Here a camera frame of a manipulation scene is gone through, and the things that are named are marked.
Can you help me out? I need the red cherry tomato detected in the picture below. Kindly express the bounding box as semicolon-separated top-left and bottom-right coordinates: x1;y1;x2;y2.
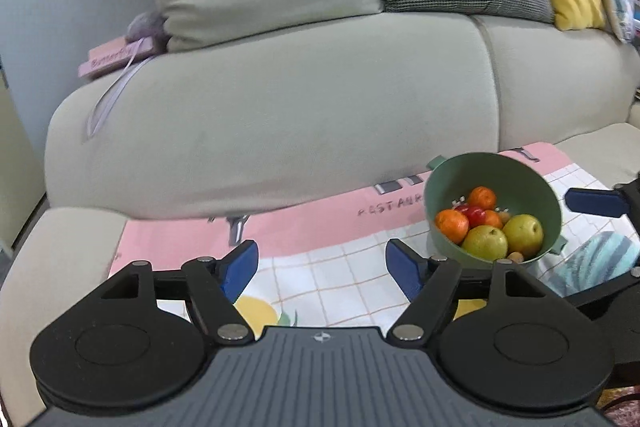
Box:
454;204;470;215
463;206;486;229

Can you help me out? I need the lilac ribbon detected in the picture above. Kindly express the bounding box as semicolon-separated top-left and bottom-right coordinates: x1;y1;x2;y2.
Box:
86;39;151;140

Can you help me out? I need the beige sofa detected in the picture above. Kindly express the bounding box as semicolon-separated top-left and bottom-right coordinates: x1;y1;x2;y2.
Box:
1;13;639;426

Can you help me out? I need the pink checkered picnic cloth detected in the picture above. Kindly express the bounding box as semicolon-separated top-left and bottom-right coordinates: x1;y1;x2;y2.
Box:
108;142;638;337

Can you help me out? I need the pink butterfly book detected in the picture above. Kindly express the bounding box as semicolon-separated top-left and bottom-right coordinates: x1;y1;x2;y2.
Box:
78;37;165;79

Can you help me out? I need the orange mandarin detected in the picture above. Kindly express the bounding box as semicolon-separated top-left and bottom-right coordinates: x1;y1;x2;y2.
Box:
466;186;497;210
483;209;503;229
434;209;469;245

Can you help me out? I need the green colander bowl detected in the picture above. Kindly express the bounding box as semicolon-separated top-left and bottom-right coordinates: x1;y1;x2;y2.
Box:
423;152;566;269

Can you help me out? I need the brown longan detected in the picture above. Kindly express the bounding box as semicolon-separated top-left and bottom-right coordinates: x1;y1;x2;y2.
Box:
498;211;511;225
508;251;525;263

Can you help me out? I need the brown longan by sofa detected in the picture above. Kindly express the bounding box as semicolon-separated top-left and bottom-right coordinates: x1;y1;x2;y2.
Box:
498;211;511;225

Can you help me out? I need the yellow green pear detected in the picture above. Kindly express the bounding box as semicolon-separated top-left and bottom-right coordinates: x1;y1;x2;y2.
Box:
502;215;544;259
461;225;509;262

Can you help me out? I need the patterned cushion far right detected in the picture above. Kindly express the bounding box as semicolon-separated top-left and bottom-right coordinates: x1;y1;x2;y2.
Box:
602;0;634;43

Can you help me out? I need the right yellow green pear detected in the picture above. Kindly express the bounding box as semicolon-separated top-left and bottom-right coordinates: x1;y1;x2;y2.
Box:
502;215;544;259

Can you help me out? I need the left yellow green pear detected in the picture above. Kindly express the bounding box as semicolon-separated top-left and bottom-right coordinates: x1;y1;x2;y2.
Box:
461;225;509;262

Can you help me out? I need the purple plush toy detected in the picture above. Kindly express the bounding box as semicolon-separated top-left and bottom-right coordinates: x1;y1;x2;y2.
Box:
125;11;169;50

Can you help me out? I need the teal striped towel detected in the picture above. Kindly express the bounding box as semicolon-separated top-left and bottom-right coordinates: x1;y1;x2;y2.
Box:
540;231;639;297

